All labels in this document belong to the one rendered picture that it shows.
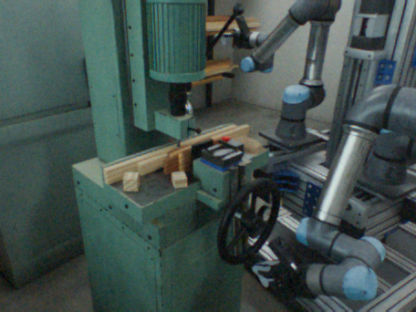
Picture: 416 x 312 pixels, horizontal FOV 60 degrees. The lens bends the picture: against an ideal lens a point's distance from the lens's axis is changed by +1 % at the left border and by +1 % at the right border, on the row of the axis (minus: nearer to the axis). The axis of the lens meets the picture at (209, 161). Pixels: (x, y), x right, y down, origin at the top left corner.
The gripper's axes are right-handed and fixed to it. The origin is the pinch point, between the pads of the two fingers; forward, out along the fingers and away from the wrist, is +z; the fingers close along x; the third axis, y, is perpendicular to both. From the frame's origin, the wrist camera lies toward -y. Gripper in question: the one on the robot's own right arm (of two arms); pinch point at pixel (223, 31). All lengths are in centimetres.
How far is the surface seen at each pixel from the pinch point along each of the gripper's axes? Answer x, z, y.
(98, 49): -91, -21, -14
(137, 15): -87, -40, -26
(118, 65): -92, -32, -11
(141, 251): -112, -56, 43
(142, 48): -88, -41, -16
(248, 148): -64, -64, 23
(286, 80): 228, 92, 114
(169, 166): -96, -56, 18
